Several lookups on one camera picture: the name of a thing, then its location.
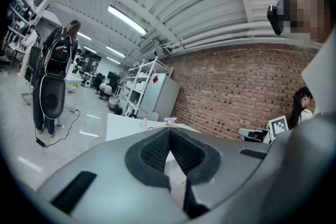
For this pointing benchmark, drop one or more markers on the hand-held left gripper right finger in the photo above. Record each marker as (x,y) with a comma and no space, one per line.
(236,165)

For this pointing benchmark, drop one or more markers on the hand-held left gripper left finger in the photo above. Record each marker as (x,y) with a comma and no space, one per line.
(115,186)

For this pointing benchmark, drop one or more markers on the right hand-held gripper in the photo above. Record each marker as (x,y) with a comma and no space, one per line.
(278,127)

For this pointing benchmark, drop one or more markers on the wicker tissue box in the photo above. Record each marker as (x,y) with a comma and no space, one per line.
(160,127)

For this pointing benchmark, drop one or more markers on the crumpled lavender cloth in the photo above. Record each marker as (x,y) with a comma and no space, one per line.
(170,119)

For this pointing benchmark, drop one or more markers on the grey shell chair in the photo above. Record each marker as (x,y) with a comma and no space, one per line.
(153,116)

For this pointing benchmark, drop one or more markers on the woven laundry basket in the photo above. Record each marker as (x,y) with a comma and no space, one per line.
(113,102)

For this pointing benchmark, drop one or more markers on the white power strip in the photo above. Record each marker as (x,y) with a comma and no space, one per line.
(77,112)

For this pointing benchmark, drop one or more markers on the black power adapter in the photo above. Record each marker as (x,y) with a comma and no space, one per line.
(41,142)

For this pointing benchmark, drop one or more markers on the grey refrigerator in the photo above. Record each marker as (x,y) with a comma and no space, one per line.
(162,97)

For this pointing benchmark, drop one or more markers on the person's cream printed shirt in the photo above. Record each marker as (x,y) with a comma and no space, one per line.
(321,78)

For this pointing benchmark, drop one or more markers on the red hanging ornament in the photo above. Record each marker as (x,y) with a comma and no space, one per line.
(155,78)

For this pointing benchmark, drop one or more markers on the white shelving rack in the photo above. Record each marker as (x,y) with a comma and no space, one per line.
(136,84)

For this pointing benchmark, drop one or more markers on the small white round appliance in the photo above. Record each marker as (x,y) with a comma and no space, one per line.
(86,83)

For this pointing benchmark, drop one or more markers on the black oval device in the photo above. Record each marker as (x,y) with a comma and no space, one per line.
(52,98)

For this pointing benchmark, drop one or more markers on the green cloth table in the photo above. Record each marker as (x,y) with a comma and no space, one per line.
(73,80)

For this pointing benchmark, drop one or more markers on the ceiling air conditioner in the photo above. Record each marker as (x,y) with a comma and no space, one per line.
(147,46)

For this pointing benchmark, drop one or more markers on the ceiling strip light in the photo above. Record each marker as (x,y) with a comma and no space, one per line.
(127,20)
(84,36)
(115,51)

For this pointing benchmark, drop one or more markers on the black backpack rig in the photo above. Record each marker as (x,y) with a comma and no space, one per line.
(56,55)

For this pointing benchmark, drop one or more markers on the black head-worn camera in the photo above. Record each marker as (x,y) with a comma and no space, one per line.
(274,19)

